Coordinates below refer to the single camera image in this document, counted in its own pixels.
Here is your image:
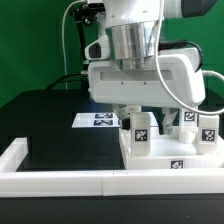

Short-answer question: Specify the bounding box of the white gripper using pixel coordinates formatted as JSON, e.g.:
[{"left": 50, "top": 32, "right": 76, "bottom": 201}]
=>
[{"left": 83, "top": 34, "right": 207, "bottom": 136}]

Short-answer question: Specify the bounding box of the white square table top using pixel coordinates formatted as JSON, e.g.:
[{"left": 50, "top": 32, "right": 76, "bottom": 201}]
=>
[{"left": 119, "top": 127, "right": 224, "bottom": 170}]

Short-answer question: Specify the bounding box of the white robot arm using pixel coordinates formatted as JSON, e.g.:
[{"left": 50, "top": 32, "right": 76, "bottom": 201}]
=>
[{"left": 85, "top": 0, "right": 217, "bottom": 135}]

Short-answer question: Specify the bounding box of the white sheet with tags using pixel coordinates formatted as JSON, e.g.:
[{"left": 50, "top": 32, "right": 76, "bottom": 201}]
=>
[{"left": 71, "top": 112, "right": 159, "bottom": 128}]

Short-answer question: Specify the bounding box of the white U-shaped obstacle fence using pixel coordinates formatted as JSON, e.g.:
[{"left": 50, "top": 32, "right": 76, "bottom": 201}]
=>
[{"left": 0, "top": 138, "right": 224, "bottom": 198}]

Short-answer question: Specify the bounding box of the black cable bundle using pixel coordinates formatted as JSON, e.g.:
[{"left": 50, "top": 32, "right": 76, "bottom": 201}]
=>
[{"left": 45, "top": 71, "right": 90, "bottom": 92}]

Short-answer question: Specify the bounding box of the white cable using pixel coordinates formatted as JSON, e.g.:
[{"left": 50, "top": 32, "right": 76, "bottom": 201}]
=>
[{"left": 61, "top": 0, "right": 88, "bottom": 90}]

